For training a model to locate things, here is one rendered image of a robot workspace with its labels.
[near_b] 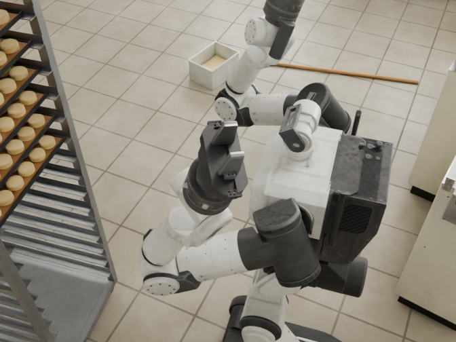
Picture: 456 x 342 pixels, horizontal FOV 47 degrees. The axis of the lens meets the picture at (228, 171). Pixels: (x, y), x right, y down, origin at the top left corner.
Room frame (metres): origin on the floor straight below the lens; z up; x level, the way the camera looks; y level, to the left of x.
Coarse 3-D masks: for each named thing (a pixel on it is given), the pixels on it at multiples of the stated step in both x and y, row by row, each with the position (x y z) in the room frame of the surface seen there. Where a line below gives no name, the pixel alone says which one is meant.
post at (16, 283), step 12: (0, 240) 0.87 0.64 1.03; (0, 252) 0.86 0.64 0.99; (0, 264) 0.86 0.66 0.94; (12, 264) 0.87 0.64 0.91; (12, 276) 0.85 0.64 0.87; (12, 288) 0.86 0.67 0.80; (24, 288) 0.87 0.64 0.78; (24, 300) 0.85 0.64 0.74; (24, 312) 0.86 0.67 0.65; (36, 312) 0.87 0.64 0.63; (36, 324) 0.85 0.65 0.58; (48, 336) 0.87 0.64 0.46
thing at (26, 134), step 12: (36, 120) 1.24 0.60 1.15; (48, 120) 1.26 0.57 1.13; (24, 132) 1.18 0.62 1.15; (36, 132) 1.21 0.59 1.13; (12, 144) 1.13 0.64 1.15; (24, 144) 1.15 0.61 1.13; (0, 156) 1.08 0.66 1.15; (12, 156) 1.10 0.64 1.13; (0, 168) 1.05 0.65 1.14; (0, 180) 1.00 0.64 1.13
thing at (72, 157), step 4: (60, 148) 1.30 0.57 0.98; (56, 152) 1.30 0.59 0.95; (60, 152) 1.30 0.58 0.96; (64, 152) 1.29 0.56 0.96; (68, 152) 1.29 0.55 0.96; (72, 152) 1.28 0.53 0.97; (76, 152) 1.28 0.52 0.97; (56, 156) 1.28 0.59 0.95; (60, 156) 1.28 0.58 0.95; (64, 156) 1.28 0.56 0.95; (68, 156) 1.28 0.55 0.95; (72, 156) 1.28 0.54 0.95; (76, 156) 1.28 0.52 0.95; (64, 160) 1.27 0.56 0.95; (68, 160) 1.26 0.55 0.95; (72, 160) 1.26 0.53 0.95
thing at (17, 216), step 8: (16, 216) 1.38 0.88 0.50; (24, 216) 1.38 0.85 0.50; (32, 216) 1.37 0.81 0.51; (40, 216) 1.36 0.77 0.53; (32, 224) 1.34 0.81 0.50; (40, 224) 1.34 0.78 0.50; (48, 224) 1.34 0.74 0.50; (56, 224) 1.34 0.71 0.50; (64, 224) 1.32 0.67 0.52; (64, 232) 1.30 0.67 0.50; (72, 232) 1.30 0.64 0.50; (80, 232) 1.30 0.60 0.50; (88, 232) 1.29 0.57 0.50; (96, 232) 1.28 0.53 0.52; (96, 240) 1.26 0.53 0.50
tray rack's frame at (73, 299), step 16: (16, 256) 1.42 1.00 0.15; (32, 272) 1.33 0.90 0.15; (48, 272) 1.33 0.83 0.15; (64, 272) 1.33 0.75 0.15; (80, 272) 1.33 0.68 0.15; (32, 288) 1.25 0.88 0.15; (48, 288) 1.25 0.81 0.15; (64, 288) 1.25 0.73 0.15; (80, 288) 1.25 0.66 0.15; (96, 288) 1.25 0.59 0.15; (112, 288) 1.26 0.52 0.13; (0, 304) 1.17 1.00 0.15; (48, 304) 1.17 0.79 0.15; (64, 304) 1.17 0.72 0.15; (80, 304) 1.17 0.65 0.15; (96, 304) 1.17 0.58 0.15; (64, 320) 1.09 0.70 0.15; (80, 320) 1.09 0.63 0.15; (96, 320) 1.10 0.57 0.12; (64, 336) 1.02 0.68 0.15; (80, 336) 1.02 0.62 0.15
